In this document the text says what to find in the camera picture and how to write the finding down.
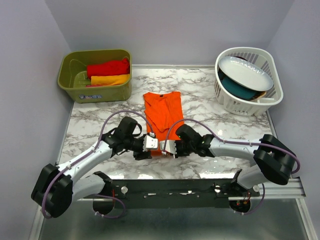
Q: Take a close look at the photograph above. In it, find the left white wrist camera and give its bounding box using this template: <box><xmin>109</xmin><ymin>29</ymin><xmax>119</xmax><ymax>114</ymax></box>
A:
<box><xmin>142</xmin><ymin>132</ymin><xmax>159</xmax><ymax>152</ymax></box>

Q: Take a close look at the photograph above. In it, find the red rolled t shirt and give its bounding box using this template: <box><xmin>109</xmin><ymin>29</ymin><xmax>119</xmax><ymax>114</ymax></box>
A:
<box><xmin>86</xmin><ymin>57</ymin><xmax>131</xmax><ymax>79</ymax></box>

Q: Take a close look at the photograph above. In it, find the aluminium rail frame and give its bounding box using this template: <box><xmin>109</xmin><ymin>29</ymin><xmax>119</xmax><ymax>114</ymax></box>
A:
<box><xmin>27</xmin><ymin>64</ymin><xmax>313</xmax><ymax>240</ymax></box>

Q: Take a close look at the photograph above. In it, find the olive green plastic bin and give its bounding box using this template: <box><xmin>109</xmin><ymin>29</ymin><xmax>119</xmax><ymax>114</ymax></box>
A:
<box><xmin>57</xmin><ymin>49</ymin><xmax>132</xmax><ymax>104</ymax></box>

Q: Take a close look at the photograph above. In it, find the brown wooden dish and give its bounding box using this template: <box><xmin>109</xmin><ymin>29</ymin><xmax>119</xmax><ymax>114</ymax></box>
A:
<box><xmin>251</xmin><ymin>91</ymin><xmax>267</xmax><ymax>101</ymax></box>

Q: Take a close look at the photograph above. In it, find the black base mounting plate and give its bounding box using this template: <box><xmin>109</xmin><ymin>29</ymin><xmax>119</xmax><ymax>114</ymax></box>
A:
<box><xmin>82</xmin><ymin>172</ymin><xmax>261</xmax><ymax>216</ymax></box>

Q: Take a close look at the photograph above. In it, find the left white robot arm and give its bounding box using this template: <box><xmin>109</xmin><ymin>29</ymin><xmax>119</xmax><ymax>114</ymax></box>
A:
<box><xmin>31</xmin><ymin>116</ymin><xmax>159</xmax><ymax>219</ymax></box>

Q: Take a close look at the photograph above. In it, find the teal bowl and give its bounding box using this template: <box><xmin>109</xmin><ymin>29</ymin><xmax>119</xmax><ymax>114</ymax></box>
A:
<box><xmin>221</xmin><ymin>76</ymin><xmax>257</xmax><ymax>101</ymax></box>

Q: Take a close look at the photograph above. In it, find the orange t shirt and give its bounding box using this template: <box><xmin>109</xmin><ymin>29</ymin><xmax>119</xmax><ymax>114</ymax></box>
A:
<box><xmin>143</xmin><ymin>91</ymin><xmax>184</xmax><ymax>141</ymax></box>

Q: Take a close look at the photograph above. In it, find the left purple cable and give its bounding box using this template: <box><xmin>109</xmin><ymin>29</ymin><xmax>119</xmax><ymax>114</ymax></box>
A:
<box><xmin>40</xmin><ymin>109</ymin><xmax>156</xmax><ymax>220</ymax></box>

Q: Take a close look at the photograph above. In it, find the yellow rolled t shirt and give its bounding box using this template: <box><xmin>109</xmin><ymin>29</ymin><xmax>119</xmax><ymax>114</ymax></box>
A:
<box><xmin>90</xmin><ymin>74</ymin><xmax>130</xmax><ymax>87</ymax></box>

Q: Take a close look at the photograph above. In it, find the white oval plate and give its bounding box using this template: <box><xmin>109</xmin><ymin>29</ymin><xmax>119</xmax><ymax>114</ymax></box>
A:
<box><xmin>218</xmin><ymin>56</ymin><xmax>274</xmax><ymax>92</ymax></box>

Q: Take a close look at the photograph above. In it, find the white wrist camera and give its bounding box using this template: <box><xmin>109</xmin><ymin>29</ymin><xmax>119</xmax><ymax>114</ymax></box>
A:
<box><xmin>142</xmin><ymin>132</ymin><xmax>159</xmax><ymax>152</ymax></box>
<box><xmin>159</xmin><ymin>140</ymin><xmax>177</xmax><ymax>155</ymax></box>

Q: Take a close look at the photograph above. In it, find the white plastic basket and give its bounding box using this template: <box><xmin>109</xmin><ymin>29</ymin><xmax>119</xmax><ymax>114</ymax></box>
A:
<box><xmin>214</xmin><ymin>47</ymin><xmax>284</xmax><ymax>116</ymax></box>

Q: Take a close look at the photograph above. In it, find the purple cable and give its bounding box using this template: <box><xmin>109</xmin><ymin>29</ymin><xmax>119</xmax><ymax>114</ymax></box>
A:
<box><xmin>162</xmin><ymin>118</ymin><xmax>301</xmax><ymax>216</ymax></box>
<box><xmin>40</xmin><ymin>109</ymin><xmax>156</xmax><ymax>220</ymax></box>

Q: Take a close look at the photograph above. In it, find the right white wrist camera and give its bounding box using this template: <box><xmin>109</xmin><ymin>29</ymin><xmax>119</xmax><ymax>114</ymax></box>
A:
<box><xmin>159</xmin><ymin>140</ymin><xmax>177</xmax><ymax>155</ymax></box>

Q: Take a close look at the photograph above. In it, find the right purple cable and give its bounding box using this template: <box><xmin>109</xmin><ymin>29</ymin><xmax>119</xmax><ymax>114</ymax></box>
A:
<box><xmin>162</xmin><ymin>118</ymin><xmax>301</xmax><ymax>216</ymax></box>

